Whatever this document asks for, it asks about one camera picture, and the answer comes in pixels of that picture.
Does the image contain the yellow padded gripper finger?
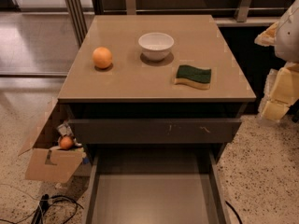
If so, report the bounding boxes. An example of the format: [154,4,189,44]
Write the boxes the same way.
[259,63,299,122]
[254,22,278,47]

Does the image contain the crumpled wrapper in box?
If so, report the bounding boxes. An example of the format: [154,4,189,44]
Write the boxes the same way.
[57,121,73,136]

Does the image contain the closed top drawer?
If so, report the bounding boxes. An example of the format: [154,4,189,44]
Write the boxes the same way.
[69,119,241,145]

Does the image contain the green and yellow sponge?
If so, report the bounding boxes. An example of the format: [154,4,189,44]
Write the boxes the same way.
[175,64,212,90]

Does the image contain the orange fruit in box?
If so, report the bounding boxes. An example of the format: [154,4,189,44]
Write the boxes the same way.
[60,136,74,149]

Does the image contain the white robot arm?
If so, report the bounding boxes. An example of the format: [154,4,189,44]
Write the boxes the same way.
[254,0,299,123]

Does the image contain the black cable right floor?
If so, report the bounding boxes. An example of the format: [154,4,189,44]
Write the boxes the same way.
[225,200,244,224]

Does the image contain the open middle drawer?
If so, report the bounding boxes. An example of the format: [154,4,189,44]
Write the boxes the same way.
[82,149,231,224]

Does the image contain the black floor cables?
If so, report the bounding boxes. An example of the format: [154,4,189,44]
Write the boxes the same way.
[0,193,85,224]

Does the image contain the cardboard box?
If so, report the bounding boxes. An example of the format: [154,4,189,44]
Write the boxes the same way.
[19,98,86,183]

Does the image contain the orange fruit on cabinet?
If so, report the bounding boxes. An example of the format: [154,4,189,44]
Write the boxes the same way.
[93,47,112,69]

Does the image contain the grey drawer cabinet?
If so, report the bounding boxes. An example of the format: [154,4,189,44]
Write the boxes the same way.
[57,14,257,224]

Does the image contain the white ceramic bowl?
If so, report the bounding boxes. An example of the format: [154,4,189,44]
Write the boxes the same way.
[138,33,174,62]

